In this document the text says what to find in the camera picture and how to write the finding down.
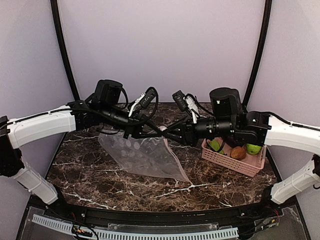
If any left black frame post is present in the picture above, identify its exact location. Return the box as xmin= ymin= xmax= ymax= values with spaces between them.
xmin=50 ymin=0 xmax=80 ymax=101

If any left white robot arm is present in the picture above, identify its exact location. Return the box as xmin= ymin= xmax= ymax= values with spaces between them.
xmin=0 ymin=79 xmax=159 ymax=206

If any right black frame post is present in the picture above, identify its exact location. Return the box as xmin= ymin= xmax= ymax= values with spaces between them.
xmin=242 ymin=0 xmax=273 ymax=109

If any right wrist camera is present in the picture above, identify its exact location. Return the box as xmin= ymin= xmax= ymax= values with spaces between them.
xmin=172 ymin=90 xmax=201 ymax=124

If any pink plastic basket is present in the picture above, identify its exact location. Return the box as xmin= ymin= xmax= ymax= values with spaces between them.
xmin=201 ymin=140 xmax=267 ymax=177

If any green toy pear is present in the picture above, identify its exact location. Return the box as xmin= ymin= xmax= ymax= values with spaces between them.
xmin=206 ymin=140 xmax=225 ymax=155

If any purple toy eggplant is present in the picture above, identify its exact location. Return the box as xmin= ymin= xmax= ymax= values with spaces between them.
xmin=225 ymin=139 xmax=241 ymax=148

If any clear dotted zip bag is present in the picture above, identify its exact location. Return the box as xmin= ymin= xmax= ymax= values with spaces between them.
xmin=98 ymin=131 xmax=190 ymax=182

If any brown toy potato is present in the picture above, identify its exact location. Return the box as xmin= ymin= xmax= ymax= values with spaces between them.
xmin=230 ymin=146 xmax=247 ymax=161

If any white slotted cable duct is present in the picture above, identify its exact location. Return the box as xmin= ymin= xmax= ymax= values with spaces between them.
xmin=31 ymin=214 xmax=239 ymax=240

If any green toy guava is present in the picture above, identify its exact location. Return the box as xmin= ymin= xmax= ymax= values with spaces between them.
xmin=246 ymin=143 xmax=262 ymax=156

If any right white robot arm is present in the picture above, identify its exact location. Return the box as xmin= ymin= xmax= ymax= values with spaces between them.
xmin=163 ymin=87 xmax=320 ymax=205

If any black front table rail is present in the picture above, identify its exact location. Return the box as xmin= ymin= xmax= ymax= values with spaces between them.
xmin=54 ymin=197 xmax=300 ymax=231

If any black frame post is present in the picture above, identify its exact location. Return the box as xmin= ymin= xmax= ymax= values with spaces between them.
xmin=242 ymin=0 xmax=273 ymax=109
xmin=50 ymin=0 xmax=80 ymax=101

